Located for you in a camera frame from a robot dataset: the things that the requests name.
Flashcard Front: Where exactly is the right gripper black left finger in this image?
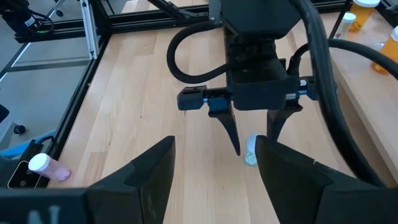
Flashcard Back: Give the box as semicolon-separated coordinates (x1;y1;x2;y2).
86;136;177;224

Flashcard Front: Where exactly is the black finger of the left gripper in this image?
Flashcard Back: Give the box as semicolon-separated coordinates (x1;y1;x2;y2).
266;105;303;142
207;98;242;156

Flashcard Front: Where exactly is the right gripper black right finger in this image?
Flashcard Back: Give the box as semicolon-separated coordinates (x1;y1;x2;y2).
254;135;389;224

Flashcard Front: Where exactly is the large orange pill bottle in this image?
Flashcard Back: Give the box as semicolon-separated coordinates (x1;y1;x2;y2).
372;25;398;76
348;0;381;34

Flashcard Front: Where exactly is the blue floor object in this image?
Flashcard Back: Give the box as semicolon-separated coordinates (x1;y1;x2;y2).
0;132;57;160

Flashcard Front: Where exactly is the black caster wheel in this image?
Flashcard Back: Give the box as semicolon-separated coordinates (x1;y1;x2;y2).
12;123;27;136

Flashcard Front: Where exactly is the black device white label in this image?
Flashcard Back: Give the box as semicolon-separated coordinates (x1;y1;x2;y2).
0;0;55;37

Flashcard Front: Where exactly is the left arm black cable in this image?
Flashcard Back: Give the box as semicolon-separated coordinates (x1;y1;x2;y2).
166;20;234;85

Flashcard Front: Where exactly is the black aluminium table frame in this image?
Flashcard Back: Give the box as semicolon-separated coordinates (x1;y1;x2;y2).
0;0;352;189

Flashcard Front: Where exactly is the silver aluminium bracket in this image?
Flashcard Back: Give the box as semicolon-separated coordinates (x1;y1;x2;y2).
79;0;100;60

